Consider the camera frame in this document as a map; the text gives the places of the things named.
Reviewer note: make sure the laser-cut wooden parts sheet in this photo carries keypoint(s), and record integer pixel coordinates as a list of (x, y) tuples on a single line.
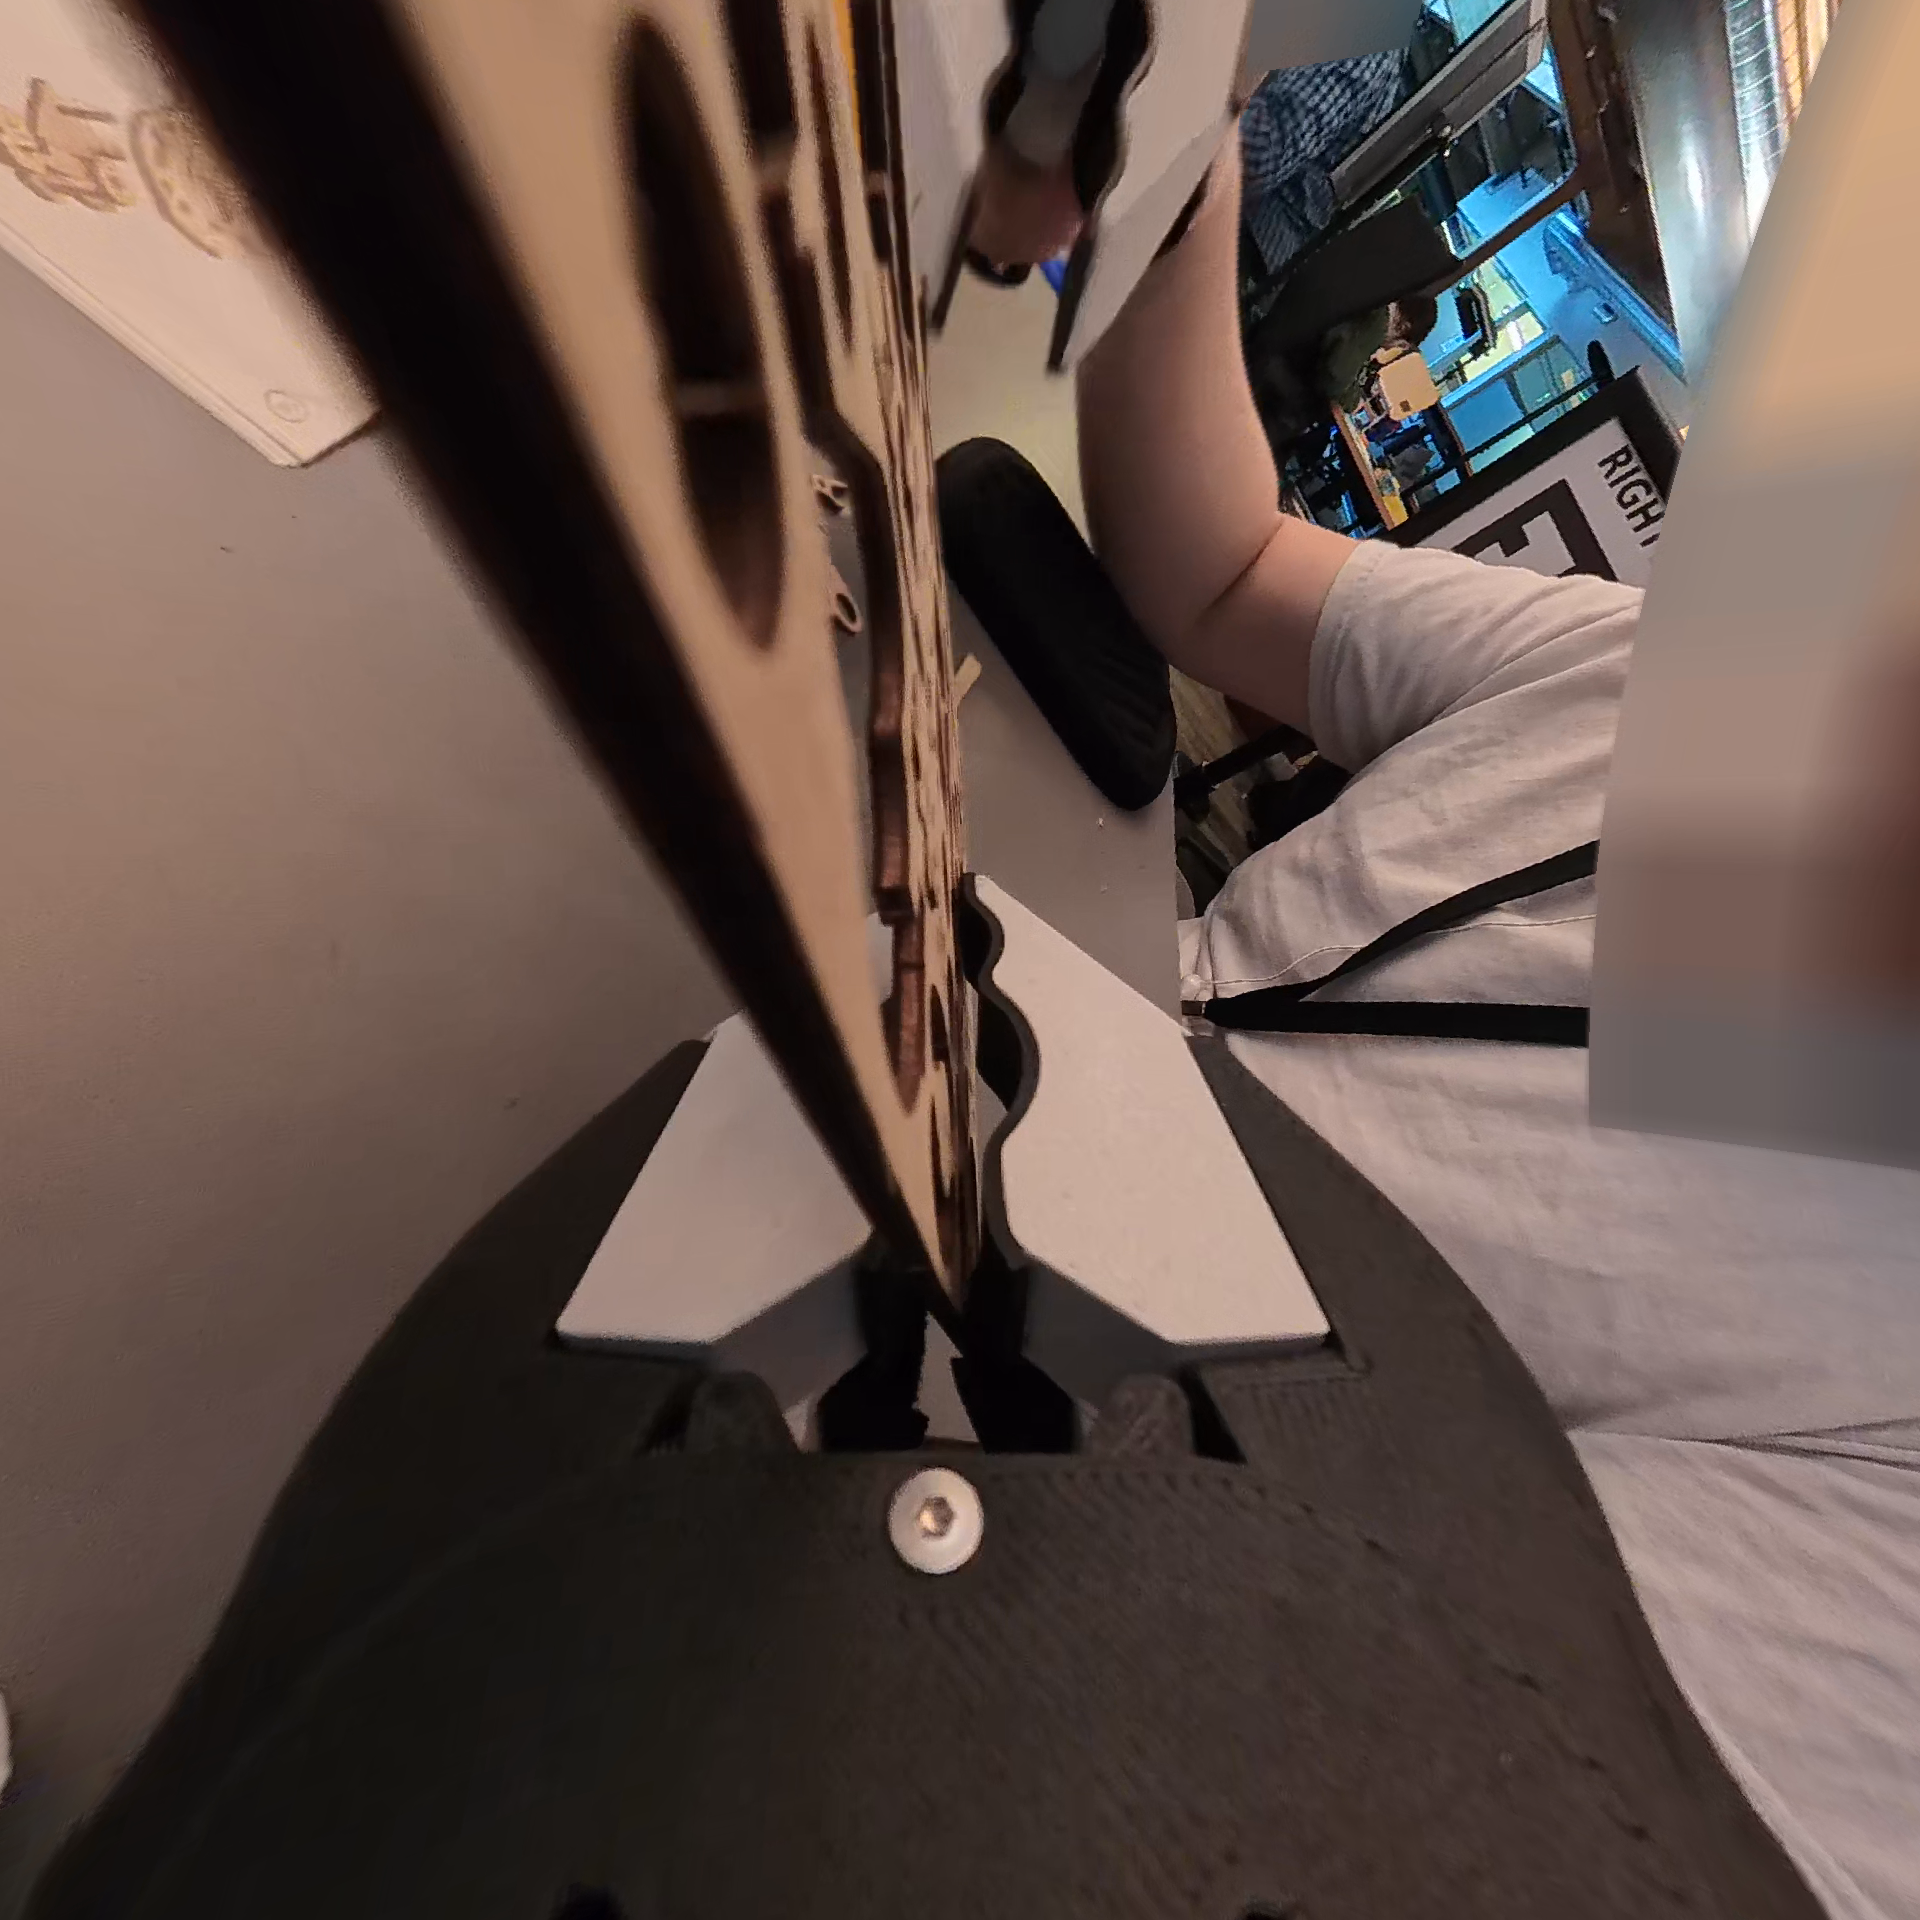
[(525, 450)]

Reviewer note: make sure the open instruction booklet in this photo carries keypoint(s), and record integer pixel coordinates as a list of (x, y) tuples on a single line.
[(149, 254)]

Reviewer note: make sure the framed square-code sign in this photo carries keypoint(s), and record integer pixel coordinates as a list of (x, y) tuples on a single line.
[(1531, 517)]

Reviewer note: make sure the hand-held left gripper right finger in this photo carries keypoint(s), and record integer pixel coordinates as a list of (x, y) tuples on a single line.
[(1156, 1200)]

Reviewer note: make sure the person's right forearm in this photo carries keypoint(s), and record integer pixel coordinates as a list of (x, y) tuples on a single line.
[(1186, 450)]

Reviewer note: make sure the person's right hand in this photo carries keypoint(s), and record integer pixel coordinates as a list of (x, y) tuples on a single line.
[(1027, 212)]

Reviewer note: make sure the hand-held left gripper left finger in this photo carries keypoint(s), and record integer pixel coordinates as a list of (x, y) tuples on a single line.
[(706, 1230)]

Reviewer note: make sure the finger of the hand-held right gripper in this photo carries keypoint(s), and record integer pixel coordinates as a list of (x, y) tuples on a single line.
[(938, 135), (1156, 224)]

